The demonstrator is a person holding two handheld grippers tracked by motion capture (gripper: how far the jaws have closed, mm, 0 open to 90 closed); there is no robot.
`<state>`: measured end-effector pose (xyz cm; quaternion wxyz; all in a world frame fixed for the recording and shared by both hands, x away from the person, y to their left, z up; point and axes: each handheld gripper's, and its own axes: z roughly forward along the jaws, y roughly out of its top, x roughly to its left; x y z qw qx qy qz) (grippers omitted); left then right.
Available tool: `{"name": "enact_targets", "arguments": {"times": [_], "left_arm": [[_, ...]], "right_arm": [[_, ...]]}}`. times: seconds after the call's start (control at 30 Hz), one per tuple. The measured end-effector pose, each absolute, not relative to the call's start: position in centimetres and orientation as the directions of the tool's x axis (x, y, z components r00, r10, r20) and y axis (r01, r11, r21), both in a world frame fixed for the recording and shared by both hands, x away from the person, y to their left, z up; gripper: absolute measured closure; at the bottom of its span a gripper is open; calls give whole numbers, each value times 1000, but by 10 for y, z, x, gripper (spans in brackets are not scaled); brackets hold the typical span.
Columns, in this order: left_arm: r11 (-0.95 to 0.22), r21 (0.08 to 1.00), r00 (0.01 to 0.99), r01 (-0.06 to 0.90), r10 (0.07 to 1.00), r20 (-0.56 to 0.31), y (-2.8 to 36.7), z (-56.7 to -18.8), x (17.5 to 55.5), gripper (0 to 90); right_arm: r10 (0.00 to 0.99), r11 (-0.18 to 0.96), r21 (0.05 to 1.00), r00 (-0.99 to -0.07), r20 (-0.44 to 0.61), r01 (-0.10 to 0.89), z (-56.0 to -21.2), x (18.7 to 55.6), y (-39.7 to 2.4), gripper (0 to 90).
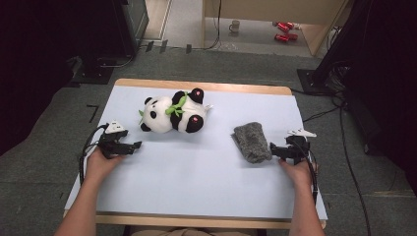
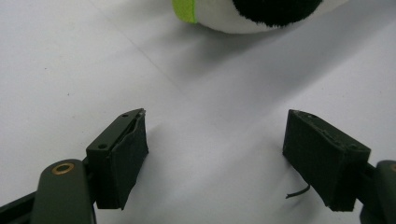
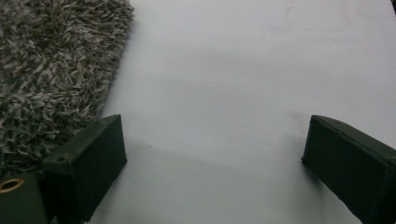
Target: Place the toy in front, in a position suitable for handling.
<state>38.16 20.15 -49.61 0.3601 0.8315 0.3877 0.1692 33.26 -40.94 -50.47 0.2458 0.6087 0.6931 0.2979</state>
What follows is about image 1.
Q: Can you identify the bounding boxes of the right hand-held gripper black cable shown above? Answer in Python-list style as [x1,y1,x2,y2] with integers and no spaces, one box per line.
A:
[294,137,320,206]

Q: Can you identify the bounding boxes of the black floor cables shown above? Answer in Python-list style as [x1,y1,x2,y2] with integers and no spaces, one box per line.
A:
[289,60,373,236]

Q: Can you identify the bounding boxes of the hand-held gripper black cable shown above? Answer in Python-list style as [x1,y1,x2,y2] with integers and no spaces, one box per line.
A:
[78,123,109,186]
[294,137,320,206]

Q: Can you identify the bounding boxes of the panda plush toy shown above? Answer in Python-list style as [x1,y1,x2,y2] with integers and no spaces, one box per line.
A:
[138,87,213,135]

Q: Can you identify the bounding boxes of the black stand base plate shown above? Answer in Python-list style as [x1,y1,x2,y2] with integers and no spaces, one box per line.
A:
[71,57,114,86]
[296,68,332,96]

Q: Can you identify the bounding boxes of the person's right hand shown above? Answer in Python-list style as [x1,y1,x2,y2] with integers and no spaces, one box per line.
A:
[278,158,319,189]

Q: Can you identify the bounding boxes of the person's left hand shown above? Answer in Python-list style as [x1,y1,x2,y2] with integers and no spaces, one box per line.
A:
[85,147,126,185]

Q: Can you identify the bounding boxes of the black tape corner mark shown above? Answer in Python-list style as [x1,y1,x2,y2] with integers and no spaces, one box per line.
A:
[86,104,100,124]

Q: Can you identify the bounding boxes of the wooden table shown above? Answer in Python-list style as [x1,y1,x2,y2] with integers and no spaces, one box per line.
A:
[62,78,328,230]

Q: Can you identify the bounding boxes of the left hand-held gripper black cable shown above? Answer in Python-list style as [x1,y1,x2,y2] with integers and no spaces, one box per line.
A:
[78,123,109,186]

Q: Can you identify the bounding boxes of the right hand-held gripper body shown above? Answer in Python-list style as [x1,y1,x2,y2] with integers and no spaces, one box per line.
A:
[285,128,318,165]

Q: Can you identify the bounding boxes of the pale blue table mat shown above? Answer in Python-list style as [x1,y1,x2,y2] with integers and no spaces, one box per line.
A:
[64,85,328,221]

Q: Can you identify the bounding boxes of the black hanging cable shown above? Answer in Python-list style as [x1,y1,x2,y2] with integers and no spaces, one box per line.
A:
[203,0,222,51]

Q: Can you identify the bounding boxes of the light wooden cabinet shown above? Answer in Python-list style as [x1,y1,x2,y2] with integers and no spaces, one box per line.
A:
[201,0,349,57]

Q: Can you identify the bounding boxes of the grey fluffy cloth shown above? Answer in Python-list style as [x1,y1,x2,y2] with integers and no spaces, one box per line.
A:
[231,121,273,165]

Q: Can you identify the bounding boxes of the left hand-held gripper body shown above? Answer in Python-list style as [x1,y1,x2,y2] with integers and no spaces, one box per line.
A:
[97,120,132,160]

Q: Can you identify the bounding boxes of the dark cabinet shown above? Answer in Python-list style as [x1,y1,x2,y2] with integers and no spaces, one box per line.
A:
[112,0,150,59]

